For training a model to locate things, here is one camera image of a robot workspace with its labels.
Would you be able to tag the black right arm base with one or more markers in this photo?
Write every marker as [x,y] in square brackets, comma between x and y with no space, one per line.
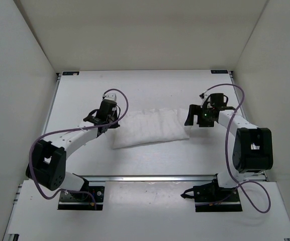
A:
[212,198]

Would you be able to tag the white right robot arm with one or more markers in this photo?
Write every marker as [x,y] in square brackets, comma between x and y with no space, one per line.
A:
[252,151]

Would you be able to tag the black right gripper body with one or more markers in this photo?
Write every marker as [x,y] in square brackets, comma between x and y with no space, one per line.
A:
[205,120]

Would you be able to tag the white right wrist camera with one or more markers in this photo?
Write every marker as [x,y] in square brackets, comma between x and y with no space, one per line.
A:
[204,95]

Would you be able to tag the white pleated skirt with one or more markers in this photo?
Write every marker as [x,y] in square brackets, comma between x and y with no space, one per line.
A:
[150,126]

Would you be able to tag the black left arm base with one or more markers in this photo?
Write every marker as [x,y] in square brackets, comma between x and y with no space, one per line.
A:
[83,202]

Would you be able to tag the left corner label sticker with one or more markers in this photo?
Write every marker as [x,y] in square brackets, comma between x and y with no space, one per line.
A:
[70,73]

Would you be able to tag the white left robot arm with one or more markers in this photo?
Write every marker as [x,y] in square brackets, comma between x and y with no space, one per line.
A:
[49,157]

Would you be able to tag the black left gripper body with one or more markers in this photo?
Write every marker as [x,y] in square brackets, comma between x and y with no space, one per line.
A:
[114,117]

